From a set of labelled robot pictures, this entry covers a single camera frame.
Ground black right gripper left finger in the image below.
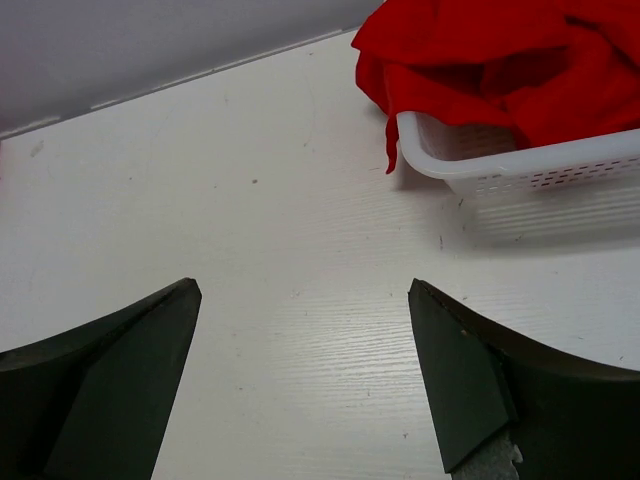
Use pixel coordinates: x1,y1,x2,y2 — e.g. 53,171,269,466
1,278,202,479

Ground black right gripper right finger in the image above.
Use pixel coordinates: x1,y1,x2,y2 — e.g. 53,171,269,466
408,280,639,479

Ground white plastic mesh basket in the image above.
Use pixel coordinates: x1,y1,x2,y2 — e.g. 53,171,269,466
397,112,639,248

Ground red t-shirt in basket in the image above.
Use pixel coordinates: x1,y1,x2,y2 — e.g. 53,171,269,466
352,1,639,163

